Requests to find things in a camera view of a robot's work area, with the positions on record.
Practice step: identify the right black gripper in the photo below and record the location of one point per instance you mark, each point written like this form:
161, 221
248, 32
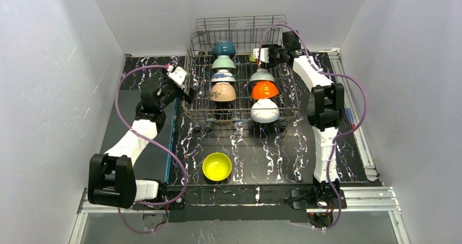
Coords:
272, 54

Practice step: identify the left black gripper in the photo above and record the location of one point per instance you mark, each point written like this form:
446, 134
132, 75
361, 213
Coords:
183, 93

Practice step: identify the cream white round bowl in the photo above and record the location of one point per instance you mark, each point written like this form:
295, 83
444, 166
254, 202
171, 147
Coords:
222, 92

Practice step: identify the pale green shallow bowl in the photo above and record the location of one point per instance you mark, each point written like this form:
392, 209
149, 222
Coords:
261, 75

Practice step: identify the blue floral bowl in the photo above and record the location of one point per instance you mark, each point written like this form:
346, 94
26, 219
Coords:
223, 75

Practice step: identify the white square bowl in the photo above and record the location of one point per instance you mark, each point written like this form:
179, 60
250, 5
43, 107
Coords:
251, 58

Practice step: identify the grey wire dish rack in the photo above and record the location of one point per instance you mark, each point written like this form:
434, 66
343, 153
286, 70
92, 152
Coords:
246, 33

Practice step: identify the green celadon bowl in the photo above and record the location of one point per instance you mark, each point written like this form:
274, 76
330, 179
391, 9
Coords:
223, 61

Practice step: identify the orange striped bowl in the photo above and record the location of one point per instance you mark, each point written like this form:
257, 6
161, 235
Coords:
264, 90

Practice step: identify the tan interior dark bowl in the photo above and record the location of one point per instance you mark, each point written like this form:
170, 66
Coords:
223, 47

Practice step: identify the white ribbed bowl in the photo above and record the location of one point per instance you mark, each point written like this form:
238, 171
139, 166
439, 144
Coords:
264, 111

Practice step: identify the yellow rimmed bowl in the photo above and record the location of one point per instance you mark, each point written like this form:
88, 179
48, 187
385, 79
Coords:
217, 166

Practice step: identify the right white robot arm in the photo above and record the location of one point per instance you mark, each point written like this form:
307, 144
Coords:
325, 102

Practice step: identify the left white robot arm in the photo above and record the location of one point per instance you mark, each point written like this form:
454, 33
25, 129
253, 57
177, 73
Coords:
112, 179

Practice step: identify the grey mat blue edge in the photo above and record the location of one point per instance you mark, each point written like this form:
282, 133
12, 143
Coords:
153, 163

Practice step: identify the blue red marker pen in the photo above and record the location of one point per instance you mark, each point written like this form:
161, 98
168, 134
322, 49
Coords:
351, 118

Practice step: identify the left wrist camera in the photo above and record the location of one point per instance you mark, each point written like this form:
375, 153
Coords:
178, 75

